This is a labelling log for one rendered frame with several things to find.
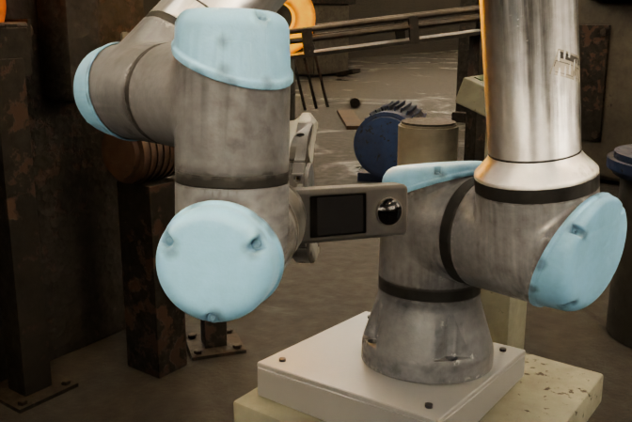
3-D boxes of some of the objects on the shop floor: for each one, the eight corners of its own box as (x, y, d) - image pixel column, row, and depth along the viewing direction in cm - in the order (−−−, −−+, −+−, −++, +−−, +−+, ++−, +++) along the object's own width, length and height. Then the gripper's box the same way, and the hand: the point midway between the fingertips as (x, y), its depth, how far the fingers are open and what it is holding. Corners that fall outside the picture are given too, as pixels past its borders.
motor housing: (111, 369, 155) (94, 117, 143) (187, 334, 172) (177, 105, 160) (153, 387, 148) (138, 122, 136) (228, 348, 165) (221, 110, 153)
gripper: (194, 97, 58) (247, 92, 78) (202, 336, 61) (251, 273, 81) (302, 96, 57) (328, 91, 77) (306, 340, 60) (330, 275, 79)
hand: (316, 185), depth 78 cm, fingers open, 14 cm apart
